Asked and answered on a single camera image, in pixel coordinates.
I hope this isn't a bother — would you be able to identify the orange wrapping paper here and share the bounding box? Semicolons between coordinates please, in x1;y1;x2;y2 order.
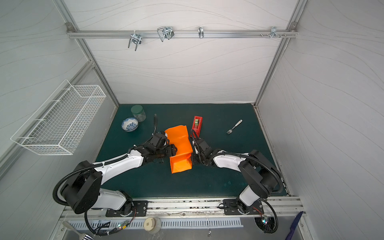
165;125;193;174

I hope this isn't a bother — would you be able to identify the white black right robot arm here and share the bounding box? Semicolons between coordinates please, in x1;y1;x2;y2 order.
192;138;284;215

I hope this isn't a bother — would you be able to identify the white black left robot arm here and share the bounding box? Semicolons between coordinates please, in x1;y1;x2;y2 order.
53;144;177;216

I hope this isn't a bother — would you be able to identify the red tape dispenser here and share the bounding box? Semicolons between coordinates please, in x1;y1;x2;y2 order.
192;116;203;137

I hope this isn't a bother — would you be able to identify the blue white ceramic bowl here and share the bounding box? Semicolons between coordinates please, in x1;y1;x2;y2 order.
121;117;139;132

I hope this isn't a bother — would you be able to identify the green lidded glass jar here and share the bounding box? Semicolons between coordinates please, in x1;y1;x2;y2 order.
131;105;147;123

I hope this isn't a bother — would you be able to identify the round white puck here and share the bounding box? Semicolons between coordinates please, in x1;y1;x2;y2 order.
143;217;162;235

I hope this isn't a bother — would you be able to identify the metal u-bolt clamp left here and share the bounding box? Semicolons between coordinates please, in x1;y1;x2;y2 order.
128;32;142;51

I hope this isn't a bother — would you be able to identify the metal u-bolt clamp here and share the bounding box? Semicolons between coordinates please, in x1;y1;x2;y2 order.
128;32;142;51
157;26;175;42

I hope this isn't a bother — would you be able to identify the metal u-bolt clamp middle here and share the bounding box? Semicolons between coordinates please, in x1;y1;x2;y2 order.
157;26;175;42

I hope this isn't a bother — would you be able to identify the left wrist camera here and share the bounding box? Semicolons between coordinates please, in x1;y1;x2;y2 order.
150;133;170;148

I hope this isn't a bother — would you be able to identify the fork with white handle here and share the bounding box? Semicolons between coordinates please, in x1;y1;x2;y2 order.
227;119;243;135

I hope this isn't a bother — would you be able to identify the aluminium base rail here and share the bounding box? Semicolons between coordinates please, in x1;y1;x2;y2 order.
59;196;305;218

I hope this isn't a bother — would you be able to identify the white wire basket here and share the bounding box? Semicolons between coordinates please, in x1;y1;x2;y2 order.
11;80;106;156

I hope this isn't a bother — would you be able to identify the blue handled tool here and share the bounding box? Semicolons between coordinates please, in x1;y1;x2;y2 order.
285;211;304;240

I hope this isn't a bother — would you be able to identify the metal ring clamp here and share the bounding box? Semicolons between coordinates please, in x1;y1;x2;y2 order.
198;27;204;39

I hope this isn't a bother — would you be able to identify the metal bracket clamp right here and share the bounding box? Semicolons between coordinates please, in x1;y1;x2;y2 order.
260;27;286;39

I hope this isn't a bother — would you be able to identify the aluminium cross rail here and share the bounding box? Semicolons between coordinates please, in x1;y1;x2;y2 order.
67;29;299;40

